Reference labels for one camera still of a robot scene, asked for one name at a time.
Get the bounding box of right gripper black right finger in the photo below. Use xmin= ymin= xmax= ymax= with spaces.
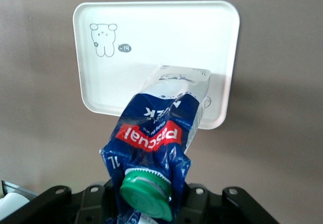
xmin=173 ymin=182 xmax=281 ymax=224

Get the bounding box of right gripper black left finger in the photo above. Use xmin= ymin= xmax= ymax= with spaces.
xmin=0 ymin=180 xmax=121 ymax=224

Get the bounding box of blue white milk carton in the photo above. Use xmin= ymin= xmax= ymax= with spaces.
xmin=99 ymin=64 xmax=212 ymax=223

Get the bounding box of cream rabbit print tray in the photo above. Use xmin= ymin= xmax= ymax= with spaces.
xmin=72 ymin=0 xmax=241 ymax=130

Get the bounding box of aluminium left arm base plate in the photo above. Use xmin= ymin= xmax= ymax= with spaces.
xmin=1 ymin=180 xmax=38 ymax=200

